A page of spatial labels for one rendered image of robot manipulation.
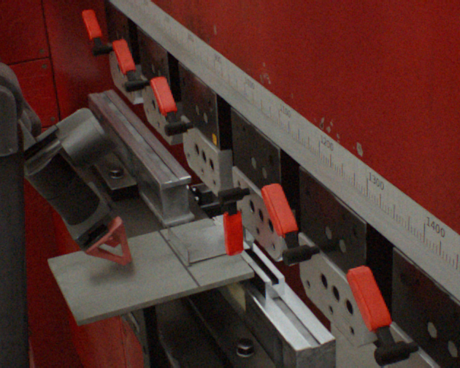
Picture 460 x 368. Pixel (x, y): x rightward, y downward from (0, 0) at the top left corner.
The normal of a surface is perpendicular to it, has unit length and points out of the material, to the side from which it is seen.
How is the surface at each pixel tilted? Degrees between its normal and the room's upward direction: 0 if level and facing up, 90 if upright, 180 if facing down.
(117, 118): 0
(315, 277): 90
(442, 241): 90
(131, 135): 0
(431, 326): 90
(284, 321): 0
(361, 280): 39
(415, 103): 90
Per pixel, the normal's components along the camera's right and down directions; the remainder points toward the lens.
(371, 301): 0.19, -0.44
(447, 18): -0.92, 0.22
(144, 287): -0.06, -0.89
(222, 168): 0.38, 0.40
